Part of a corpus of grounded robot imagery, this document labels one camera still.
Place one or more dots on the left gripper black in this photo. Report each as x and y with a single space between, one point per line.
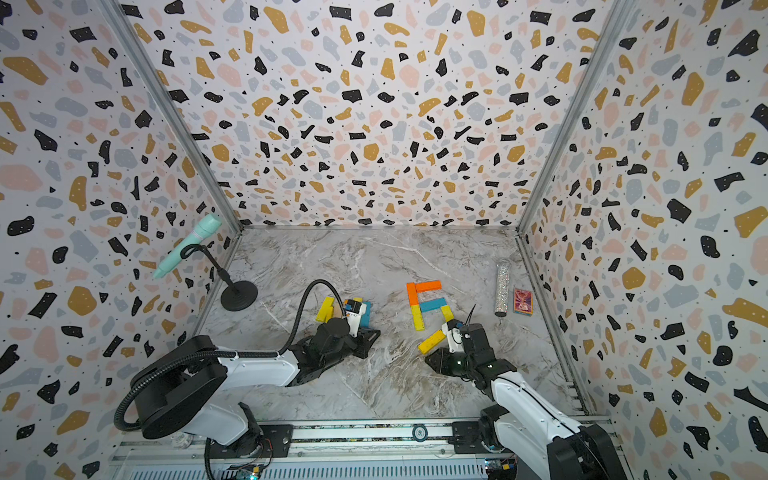
367 336

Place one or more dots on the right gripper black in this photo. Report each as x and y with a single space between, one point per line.
444 366

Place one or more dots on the yellow block front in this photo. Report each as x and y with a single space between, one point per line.
429 344

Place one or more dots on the yellow block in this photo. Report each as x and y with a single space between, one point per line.
447 313
326 311
429 344

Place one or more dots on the teal block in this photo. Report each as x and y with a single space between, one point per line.
433 305
365 316

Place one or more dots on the yellow-green block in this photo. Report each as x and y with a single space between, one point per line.
417 317

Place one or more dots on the orange block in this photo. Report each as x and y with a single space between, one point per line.
412 294
428 286

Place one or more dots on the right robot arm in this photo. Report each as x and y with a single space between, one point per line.
520 422

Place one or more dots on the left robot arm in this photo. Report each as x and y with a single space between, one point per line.
175 393

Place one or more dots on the pink card box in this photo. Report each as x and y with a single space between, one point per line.
523 302

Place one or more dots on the glitter tube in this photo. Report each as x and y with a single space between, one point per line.
501 301

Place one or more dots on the black microphone stand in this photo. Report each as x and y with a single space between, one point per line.
238 295

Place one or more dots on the mint green microphone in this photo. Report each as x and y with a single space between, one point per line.
205 228

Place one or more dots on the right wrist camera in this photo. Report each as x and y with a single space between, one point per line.
452 332

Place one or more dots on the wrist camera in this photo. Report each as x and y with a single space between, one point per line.
452 332
354 311

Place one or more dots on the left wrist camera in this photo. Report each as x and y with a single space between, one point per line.
354 311

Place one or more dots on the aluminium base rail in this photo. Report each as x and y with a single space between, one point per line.
341 449

